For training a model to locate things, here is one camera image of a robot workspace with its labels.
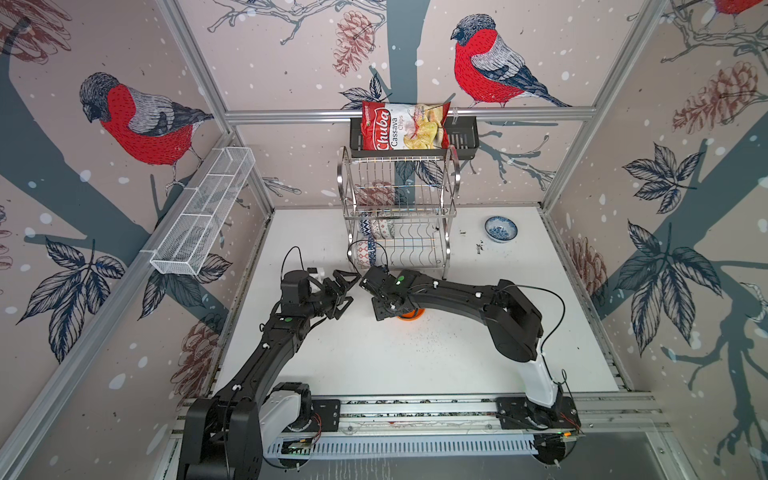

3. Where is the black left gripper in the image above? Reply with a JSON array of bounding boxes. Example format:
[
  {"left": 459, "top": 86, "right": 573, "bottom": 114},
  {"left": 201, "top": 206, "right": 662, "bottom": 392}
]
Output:
[{"left": 301, "top": 269, "right": 360, "bottom": 319}]

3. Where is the plain orange bowl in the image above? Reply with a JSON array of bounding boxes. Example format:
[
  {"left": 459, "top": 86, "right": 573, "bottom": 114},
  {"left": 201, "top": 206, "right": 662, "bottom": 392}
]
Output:
[{"left": 398, "top": 309, "right": 424, "bottom": 321}]

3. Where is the dark red pattern bowl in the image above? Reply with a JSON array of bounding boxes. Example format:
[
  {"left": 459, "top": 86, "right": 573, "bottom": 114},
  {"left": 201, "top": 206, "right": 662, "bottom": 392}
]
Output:
[{"left": 369, "top": 219, "right": 382, "bottom": 240}]

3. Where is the green pattern bowl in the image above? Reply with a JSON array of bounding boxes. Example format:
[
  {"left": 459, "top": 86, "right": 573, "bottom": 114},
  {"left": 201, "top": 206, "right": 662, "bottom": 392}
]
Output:
[{"left": 379, "top": 219, "right": 395, "bottom": 239}]

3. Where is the blue floral small bowl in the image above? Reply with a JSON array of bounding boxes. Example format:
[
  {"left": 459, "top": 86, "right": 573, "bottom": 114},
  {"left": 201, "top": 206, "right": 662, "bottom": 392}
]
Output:
[{"left": 484, "top": 215, "right": 518, "bottom": 243}]

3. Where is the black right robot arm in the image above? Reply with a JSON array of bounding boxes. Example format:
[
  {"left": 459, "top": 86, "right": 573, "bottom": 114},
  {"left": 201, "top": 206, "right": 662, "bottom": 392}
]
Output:
[{"left": 361, "top": 267, "right": 560, "bottom": 409}]

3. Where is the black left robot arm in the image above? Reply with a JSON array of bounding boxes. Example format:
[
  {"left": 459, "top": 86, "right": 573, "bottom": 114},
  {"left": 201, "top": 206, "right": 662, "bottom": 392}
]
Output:
[{"left": 177, "top": 270, "right": 361, "bottom": 479}]

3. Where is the steel two-tier dish rack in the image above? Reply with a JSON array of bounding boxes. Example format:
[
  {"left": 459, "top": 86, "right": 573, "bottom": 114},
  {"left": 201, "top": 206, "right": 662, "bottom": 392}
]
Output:
[{"left": 336, "top": 147, "right": 461, "bottom": 278}]

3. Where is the red cassava chips bag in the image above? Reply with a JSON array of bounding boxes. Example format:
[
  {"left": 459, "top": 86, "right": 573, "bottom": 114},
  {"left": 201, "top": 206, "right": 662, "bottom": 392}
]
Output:
[{"left": 361, "top": 102, "right": 450, "bottom": 151}]

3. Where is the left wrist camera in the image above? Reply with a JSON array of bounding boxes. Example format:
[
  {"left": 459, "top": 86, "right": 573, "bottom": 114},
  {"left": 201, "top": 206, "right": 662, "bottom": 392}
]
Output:
[{"left": 280, "top": 267, "right": 325, "bottom": 305}]

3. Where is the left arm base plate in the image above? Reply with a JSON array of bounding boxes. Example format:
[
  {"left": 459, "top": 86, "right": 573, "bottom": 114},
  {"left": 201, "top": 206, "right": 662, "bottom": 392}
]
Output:
[{"left": 282, "top": 399, "right": 341, "bottom": 435}]

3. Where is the white mesh wall shelf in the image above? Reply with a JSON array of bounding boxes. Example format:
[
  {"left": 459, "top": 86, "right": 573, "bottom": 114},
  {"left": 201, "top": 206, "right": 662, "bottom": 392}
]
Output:
[{"left": 150, "top": 147, "right": 255, "bottom": 276}]

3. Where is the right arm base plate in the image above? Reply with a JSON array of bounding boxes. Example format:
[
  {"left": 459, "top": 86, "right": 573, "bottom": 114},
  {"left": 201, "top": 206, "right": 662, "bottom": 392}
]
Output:
[{"left": 495, "top": 395, "right": 581, "bottom": 431}]

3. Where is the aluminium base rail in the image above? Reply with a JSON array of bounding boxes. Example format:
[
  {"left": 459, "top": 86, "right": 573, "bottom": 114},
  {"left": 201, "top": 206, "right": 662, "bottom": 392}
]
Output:
[{"left": 170, "top": 391, "right": 661, "bottom": 460}]

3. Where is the aluminium horizontal frame bar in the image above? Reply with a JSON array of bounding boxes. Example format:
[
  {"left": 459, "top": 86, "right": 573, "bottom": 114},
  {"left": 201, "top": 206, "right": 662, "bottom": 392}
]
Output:
[{"left": 225, "top": 106, "right": 598, "bottom": 126}]

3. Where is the aluminium frame corner post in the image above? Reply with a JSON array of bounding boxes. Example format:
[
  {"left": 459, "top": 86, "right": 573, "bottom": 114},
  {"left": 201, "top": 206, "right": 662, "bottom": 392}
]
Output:
[{"left": 155, "top": 0, "right": 276, "bottom": 211}]

